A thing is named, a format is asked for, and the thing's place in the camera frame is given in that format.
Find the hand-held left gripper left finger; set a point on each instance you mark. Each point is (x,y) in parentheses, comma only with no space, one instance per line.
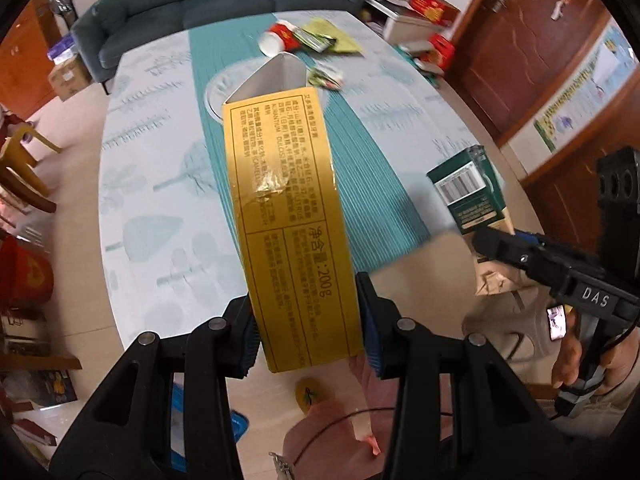
(247,340)

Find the small red gift box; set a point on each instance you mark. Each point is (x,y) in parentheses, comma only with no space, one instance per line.
(442,52)

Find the dark blue cushion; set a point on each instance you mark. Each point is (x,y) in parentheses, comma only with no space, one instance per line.
(106,19)

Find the wall poster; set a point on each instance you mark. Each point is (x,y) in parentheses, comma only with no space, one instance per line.
(585,90)

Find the teal and white printed tablecloth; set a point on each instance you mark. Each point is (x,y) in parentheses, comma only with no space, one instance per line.
(165,185)

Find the dark blue sofa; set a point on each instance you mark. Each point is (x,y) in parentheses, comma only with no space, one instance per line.
(150,15)

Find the wooden door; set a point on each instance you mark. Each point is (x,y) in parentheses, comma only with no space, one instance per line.
(525,50)

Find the blue plastic stool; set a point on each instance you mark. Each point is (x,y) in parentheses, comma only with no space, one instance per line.
(235,425)

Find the white cabinet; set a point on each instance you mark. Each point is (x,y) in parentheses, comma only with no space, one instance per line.
(407,25)

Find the red paper cup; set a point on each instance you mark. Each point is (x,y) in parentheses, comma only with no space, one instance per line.
(280,37)

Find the yellow box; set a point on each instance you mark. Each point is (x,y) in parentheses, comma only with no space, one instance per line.
(290,220)

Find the person's right hand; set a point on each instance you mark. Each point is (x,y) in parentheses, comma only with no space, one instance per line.
(567,355)

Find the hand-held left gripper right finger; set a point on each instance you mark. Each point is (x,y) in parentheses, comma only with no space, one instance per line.
(372,345)

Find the person's right forearm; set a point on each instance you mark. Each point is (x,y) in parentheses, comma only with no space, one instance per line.
(620,390)

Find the yellow-green bag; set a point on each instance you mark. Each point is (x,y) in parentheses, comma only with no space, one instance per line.
(340,40)

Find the small green packets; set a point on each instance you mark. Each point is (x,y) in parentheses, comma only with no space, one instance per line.
(325,77)

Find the yellow slipper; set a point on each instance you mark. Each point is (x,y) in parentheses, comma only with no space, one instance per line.
(314,395)

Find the dark green box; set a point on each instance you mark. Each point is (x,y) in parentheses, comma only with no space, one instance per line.
(470,195)

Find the large red gift box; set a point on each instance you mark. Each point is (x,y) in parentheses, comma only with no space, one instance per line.
(432,7)

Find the green and silver wrapper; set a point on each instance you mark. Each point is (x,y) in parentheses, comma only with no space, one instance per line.
(312,40)

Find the cardboard box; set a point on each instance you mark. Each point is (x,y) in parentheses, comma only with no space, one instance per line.
(70,80)

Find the purple packet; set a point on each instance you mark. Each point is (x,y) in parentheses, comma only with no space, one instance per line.
(62,50)

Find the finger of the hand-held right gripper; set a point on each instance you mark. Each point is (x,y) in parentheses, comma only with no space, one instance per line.
(505,252)
(535,241)

